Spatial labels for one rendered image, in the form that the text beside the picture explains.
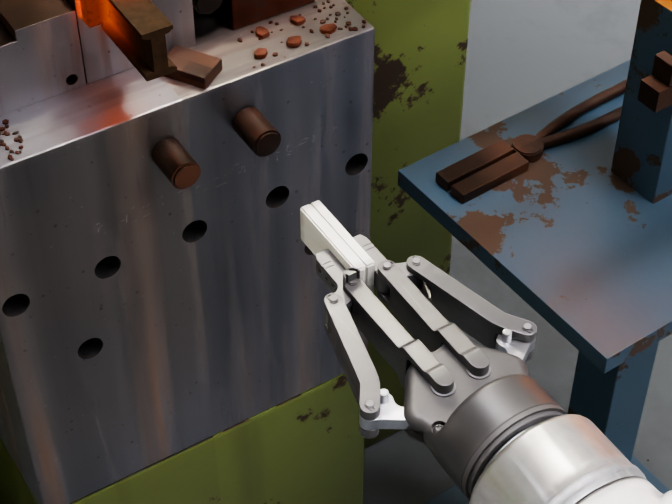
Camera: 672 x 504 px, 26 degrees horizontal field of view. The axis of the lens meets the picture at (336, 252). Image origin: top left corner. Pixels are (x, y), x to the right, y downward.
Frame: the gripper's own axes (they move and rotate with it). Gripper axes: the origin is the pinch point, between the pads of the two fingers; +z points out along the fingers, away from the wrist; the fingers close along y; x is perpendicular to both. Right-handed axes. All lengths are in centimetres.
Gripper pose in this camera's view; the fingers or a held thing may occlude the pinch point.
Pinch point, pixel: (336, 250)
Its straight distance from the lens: 95.2
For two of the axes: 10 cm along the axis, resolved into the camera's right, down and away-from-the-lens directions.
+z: -5.3, -6.0, 6.0
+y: 8.5, -3.7, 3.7
